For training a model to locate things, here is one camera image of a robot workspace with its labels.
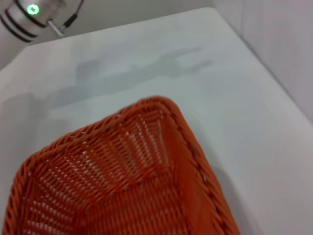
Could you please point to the orange woven plastic basket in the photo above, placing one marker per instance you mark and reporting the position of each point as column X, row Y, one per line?
column 127, row 186

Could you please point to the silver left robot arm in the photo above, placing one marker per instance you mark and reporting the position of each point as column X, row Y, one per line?
column 27, row 17

